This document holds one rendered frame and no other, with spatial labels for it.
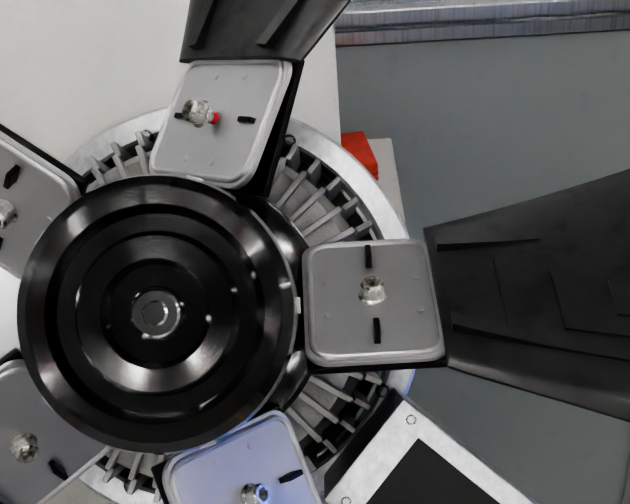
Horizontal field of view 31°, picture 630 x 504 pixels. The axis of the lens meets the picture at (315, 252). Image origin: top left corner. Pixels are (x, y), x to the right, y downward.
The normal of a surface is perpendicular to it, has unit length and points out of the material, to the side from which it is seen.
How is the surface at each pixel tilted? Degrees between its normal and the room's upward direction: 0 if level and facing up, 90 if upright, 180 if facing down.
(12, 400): 94
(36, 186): 93
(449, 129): 90
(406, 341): 0
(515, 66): 90
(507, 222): 5
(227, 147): 47
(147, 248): 56
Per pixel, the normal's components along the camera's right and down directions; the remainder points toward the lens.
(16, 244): -0.42, 0.61
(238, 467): 0.71, -0.31
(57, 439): 0.48, 0.56
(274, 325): -0.26, -0.07
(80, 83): 0.00, -0.05
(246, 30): -0.68, -0.34
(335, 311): -0.04, -0.80
